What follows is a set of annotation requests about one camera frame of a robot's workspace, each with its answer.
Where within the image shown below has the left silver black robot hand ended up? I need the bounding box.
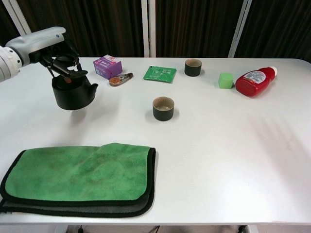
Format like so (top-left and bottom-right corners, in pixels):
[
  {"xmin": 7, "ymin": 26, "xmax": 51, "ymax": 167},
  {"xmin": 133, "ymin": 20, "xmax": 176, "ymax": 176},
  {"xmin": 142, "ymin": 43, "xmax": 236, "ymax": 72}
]
[{"xmin": 5, "ymin": 26, "xmax": 88, "ymax": 81}]

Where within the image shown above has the black teapot with handle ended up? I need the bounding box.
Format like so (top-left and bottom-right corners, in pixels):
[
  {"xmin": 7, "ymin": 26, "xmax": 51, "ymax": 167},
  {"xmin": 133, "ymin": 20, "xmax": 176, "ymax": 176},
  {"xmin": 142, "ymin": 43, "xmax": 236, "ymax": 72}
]
[{"xmin": 51, "ymin": 55, "xmax": 99, "ymax": 111}]

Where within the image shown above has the black pleated curtain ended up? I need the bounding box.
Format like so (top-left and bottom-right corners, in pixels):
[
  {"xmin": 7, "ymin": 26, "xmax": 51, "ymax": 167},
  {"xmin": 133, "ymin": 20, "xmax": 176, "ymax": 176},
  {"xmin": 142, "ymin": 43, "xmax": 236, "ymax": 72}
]
[{"xmin": 0, "ymin": 0, "xmax": 311, "ymax": 61}]

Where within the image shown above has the small purple carton box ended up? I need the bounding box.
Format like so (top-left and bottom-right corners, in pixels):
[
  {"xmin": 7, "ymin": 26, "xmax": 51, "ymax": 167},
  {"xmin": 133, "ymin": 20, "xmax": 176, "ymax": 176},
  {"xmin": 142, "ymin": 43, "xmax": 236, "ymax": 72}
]
[{"xmin": 93, "ymin": 55, "xmax": 123, "ymax": 80}]

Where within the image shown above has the brown correction tape dispenser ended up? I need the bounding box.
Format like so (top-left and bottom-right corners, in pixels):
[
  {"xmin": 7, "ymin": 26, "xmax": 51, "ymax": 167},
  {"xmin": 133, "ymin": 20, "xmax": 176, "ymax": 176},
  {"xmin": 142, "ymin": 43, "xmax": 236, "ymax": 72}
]
[{"xmin": 108, "ymin": 72, "xmax": 134, "ymax": 87}]

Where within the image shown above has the green printed sachet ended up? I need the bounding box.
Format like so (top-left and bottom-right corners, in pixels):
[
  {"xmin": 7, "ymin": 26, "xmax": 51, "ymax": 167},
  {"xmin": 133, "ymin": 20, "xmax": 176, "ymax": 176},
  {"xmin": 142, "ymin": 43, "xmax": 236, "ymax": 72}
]
[{"xmin": 142, "ymin": 65, "xmax": 177, "ymax": 84}]

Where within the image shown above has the green towel with black edge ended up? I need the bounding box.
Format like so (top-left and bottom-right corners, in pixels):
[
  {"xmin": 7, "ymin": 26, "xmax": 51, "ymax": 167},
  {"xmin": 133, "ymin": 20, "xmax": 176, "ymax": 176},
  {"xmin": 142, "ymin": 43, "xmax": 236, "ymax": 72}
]
[{"xmin": 0, "ymin": 142, "xmax": 156, "ymax": 218}]

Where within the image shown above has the light green cube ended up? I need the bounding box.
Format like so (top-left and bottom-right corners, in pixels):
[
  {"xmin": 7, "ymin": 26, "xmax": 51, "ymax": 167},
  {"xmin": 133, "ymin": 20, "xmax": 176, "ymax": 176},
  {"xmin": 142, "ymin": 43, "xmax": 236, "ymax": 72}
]
[{"xmin": 218, "ymin": 72, "xmax": 234, "ymax": 90}]

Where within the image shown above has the red ketchup squeeze bottle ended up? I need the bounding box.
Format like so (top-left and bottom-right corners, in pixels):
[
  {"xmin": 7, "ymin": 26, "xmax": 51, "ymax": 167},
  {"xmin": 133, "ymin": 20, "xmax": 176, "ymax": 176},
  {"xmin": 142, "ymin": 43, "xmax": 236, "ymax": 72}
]
[{"xmin": 235, "ymin": 66, "xmax": 278, "ymax": 99}]

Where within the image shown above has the white metal frame post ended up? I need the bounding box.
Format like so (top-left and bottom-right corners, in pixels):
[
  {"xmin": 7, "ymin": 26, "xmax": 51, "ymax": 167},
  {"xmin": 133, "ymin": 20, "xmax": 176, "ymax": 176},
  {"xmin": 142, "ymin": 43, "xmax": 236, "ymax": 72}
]
[
  {"xmin": 227, "ymin": 0, "xmax": 252, "ymax": 59},
  {"xmin": 141, "ymin": 0, "xmax": 156, "ymax": 58},
  {"xmin": 4, "ymin": 0, "xmax": 34, "ymax": 37}
]

